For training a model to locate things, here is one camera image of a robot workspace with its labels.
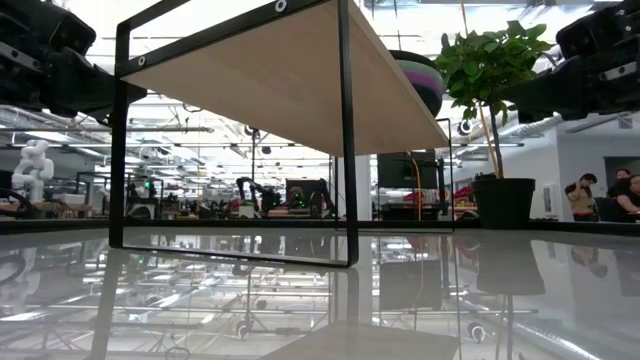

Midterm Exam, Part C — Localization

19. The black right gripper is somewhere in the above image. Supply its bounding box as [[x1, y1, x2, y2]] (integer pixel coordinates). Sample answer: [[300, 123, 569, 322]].
[[501, 0, 640, 125]]

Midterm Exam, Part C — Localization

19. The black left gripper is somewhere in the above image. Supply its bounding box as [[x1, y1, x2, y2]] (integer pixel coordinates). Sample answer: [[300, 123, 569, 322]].
[[0, 0, 147, 125]]

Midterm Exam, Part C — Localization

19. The purple large plate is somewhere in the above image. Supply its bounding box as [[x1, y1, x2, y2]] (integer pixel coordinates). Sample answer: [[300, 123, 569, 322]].
[[402, 69, 447, 119]]

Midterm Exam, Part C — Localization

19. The dark slate large plate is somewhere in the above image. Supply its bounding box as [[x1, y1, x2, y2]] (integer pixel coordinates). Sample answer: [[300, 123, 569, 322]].
[[389, 48, 439, 64]]

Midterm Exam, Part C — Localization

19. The yellow plant support stake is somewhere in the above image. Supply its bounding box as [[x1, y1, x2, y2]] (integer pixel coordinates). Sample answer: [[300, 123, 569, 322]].
[[458, 0, 501, 179]]

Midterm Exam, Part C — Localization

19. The green leafy potted plant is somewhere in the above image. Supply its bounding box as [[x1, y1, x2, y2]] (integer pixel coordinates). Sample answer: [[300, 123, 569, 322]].
[[433, 19, 556, 180]]

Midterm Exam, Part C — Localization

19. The person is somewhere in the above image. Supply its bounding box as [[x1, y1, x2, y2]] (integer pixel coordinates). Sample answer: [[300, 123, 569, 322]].
[[607, 167, 632, 199], [563, 172, 600, 223], [613, 173, 640, 222]]

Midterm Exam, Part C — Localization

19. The black plant pot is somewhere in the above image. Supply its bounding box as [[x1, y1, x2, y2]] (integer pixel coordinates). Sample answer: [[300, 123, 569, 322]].
[[470, 177, 537, 230]]

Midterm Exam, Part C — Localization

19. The black monitor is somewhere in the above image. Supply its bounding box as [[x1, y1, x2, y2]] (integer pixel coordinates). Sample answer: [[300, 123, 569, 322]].
[[377, 151, 440, 190]]

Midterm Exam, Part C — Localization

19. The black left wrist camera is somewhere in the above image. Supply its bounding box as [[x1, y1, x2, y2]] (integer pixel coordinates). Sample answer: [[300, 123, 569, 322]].
[[42, 7, 98, 57]]

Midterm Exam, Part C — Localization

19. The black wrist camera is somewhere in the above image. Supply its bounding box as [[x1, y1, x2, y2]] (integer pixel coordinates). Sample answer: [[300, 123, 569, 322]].
[[42, 7, 98, 57], [555, 14, 604, 60]]

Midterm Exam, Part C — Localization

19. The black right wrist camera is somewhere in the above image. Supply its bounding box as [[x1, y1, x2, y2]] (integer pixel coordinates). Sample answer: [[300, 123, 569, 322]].
[[555, 14, 604, 60]]

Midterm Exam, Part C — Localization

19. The wooden shelf with black frame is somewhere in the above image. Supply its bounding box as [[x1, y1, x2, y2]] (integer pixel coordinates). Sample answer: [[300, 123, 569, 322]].
[[108, 0, 456, 269]]

